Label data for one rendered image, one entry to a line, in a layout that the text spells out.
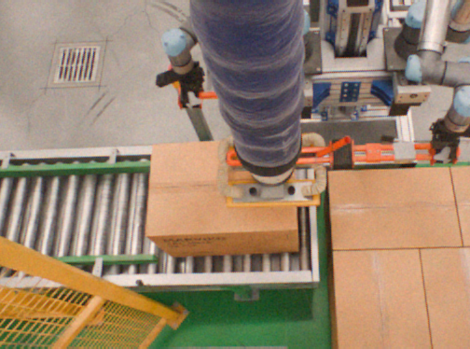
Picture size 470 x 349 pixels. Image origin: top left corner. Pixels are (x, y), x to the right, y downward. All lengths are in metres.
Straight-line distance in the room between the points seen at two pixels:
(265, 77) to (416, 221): 1.45
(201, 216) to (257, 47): 1.07
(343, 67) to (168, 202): 0.96
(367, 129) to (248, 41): 1.98
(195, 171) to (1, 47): 2.44
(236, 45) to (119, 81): 2.60
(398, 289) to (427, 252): 0.22
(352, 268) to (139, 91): 1.94
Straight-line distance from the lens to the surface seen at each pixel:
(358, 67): 2.16
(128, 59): 3.58
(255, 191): 1.70
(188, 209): 1.91
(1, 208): 2.74
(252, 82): 1.04
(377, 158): 1.65
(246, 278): 2.17
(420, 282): 2.26
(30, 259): 1.36
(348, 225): 2.26
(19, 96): 3.76
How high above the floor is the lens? 2.72
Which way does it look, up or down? 67 degrees down
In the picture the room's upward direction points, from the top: 9 degrees counter-clockwise
